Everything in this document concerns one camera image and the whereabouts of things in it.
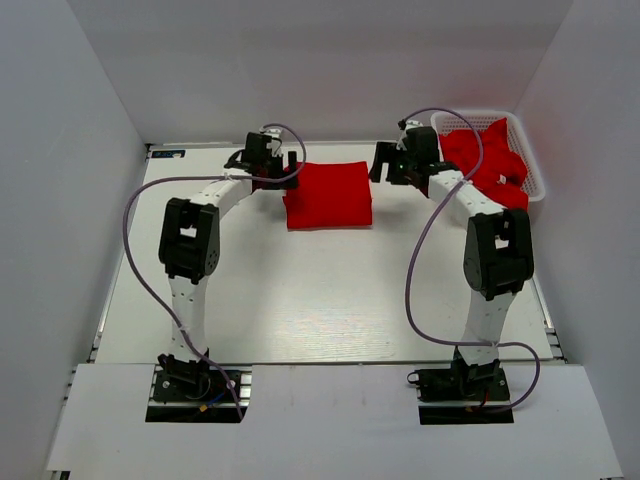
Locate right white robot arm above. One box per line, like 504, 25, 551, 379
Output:
369, 120, 534, 399

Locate blue table label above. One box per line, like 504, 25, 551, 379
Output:
151, 150, 186, 159

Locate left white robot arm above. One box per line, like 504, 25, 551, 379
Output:
159, 123, 306, 362

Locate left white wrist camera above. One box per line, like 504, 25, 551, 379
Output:
260, 127, 282, 157

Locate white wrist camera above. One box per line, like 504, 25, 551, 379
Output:
396, 119, 421, 151
260, 127, 282, 157

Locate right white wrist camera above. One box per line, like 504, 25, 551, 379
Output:
396, 119, 421, 151

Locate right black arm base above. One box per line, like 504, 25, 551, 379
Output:
406, 354, 514, 426

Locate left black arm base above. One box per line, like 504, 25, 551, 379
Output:
145, 354, 252, 424

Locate white plastic basket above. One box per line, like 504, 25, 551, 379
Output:
430, 109, 546, 203

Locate red t shirt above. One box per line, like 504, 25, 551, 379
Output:
283, 161, 373, 231

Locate red t shirts in basket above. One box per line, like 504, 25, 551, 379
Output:
439, 118, 529, 210

